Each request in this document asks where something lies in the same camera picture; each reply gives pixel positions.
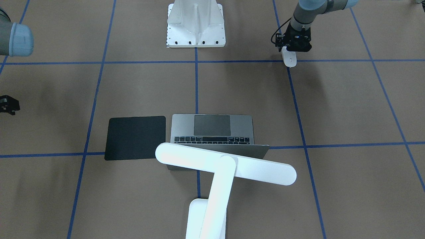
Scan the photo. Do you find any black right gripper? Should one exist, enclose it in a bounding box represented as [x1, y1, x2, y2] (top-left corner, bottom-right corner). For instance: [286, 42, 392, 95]
[0, 95, 20, 116]

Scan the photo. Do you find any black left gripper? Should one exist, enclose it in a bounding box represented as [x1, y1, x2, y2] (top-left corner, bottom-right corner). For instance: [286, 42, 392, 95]
[275, 26, 312, 52]

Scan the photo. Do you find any white computer mouse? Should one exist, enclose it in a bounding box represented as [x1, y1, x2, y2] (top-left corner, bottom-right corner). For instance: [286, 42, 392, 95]
[281, 46, 297, 68]

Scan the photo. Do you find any grey laptop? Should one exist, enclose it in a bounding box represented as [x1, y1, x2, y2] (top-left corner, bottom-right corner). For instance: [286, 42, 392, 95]
[170, 114, 270, 159]

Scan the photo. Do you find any black mouse pad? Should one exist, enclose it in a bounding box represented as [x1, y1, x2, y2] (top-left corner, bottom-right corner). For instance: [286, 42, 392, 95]
[104, 116, 166, 161]

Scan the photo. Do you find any white desk lamp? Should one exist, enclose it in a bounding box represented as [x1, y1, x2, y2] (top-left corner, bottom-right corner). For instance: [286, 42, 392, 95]
[155, 143, 297, 239]

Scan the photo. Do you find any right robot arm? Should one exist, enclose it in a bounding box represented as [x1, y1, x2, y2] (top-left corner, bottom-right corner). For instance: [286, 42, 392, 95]
[0, 8, 34, 115]

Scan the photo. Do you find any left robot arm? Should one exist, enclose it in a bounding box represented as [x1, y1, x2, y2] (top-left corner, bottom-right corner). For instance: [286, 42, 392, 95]
[273, 0, 358, 52]

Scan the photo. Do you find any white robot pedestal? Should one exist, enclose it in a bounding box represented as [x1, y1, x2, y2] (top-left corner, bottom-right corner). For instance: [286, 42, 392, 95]
[166, 0, 226, 47]

